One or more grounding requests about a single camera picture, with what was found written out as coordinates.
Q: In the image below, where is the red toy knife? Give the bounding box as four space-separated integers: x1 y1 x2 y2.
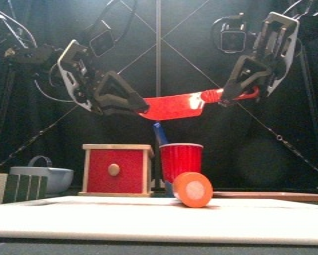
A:
138 85 261 121

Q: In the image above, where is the orange toy carrot piece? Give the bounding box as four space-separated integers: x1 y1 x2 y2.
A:
171 171 214 209

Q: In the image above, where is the blue stick in cup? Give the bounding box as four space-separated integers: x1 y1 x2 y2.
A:
152 121 170 147

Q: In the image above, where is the wooden box with red drawer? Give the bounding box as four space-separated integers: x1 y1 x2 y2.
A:
77 143 155 198

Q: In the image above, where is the red plastic cup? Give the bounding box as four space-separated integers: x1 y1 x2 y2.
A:
159 142 204 185

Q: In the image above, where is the flat wooden tray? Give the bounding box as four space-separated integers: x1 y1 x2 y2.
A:
210 190 318 203

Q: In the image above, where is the apple and green stripe block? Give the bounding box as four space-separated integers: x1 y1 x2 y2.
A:
0 172 49 206

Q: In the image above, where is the white cutting board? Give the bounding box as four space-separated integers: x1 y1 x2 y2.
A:
0 195 318 247

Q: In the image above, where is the white left arm cable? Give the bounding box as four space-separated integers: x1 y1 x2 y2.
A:
32 62 76 104

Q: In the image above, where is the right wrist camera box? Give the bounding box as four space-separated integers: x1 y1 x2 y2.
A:
217 13 249 55

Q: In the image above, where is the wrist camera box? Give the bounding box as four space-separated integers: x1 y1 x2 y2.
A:
217 13 249 55
88 29 119 58

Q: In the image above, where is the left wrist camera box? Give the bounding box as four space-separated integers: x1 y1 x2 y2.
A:
88 29 119 58

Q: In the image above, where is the grey metal frame pole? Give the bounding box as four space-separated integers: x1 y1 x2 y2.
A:
154 0 163 191

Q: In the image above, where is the thin diagonal frame wire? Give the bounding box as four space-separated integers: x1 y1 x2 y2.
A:
0 0 211 173
160 37 318 182

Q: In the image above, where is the grey-blue pot with handle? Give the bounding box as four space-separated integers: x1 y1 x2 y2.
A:
8 155 75 196

